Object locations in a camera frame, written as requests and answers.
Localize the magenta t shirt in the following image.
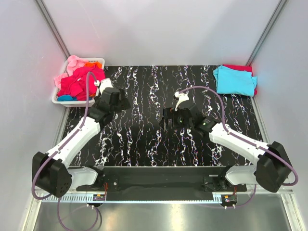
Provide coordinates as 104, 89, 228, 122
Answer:
57, 66, 105, 101

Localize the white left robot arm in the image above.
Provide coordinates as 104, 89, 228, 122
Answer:
32, 87, 130, 198

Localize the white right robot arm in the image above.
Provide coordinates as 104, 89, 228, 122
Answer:
159, 105, 292, 193

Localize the white plastic laundry basket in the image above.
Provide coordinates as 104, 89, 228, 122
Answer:
51, 55, 105, 107

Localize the black marble pattern mat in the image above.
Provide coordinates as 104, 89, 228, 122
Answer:
71, 65, 264, 167

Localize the orange t shirt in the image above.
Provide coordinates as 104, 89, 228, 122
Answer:
84, 62, 103, 69

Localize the blue t shirt in basket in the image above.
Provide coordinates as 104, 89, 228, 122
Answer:
57, 95, 77, 102

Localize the light pink t shirt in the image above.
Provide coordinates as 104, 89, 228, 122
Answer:
54, 55, 88, 89

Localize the folded cyan t shirt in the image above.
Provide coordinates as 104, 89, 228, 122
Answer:
213, 65, 257, 97

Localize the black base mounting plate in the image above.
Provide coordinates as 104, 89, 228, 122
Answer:
77, 167, 247, 197

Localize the folded red t shirt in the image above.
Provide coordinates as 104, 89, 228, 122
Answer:
223, 64, 257, 95

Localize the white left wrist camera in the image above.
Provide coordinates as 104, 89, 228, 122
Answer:
94, 78, 114, 95

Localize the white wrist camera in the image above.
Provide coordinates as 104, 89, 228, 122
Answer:
174, 91, 189, 111
94, 78, 114, 95

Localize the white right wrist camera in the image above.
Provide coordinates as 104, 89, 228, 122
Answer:
174, 91, 189, 111

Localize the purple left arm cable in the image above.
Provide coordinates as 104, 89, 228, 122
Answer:
32, 71, 103, 231

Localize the white slotted cable duct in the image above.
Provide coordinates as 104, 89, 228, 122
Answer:
43, 192, 223, 203

